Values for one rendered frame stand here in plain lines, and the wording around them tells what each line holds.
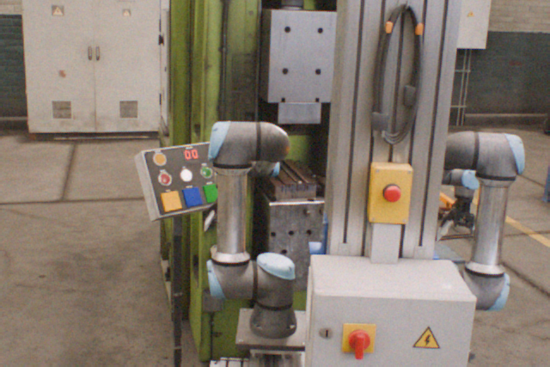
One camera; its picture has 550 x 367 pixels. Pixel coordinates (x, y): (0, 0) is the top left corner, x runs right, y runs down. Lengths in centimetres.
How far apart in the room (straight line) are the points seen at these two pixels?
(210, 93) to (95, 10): 515
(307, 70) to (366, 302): 163
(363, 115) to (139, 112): 675
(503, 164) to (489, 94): 848
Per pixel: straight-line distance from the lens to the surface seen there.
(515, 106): 1068
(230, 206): 184
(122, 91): 802
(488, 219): 195
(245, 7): 287
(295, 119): 283
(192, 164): 266
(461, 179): 229
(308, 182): 293
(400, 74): 143
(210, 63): 285
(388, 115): 144
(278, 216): 287
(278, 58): 277
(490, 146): 190
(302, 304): 310
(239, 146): 180
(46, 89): 806
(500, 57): 1038
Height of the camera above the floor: 182
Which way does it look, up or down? 15 degrees down
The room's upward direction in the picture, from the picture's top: 2 degrees clockwise
